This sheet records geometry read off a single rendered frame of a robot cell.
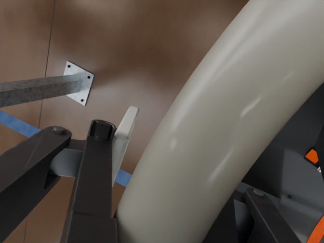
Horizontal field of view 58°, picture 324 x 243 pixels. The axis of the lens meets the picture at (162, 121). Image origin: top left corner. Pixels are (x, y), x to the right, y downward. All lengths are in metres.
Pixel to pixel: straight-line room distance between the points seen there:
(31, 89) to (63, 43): 0.46
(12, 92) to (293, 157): 1.28
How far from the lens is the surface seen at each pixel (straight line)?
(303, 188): 1.51
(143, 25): 1.56
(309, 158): 1.44
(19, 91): 1.46
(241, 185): 1.49
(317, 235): 1.61
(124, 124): 0.16
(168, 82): 1.51
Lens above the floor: 1.39
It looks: 63 degrees down
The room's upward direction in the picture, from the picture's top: 119 degrees counter-clockwise
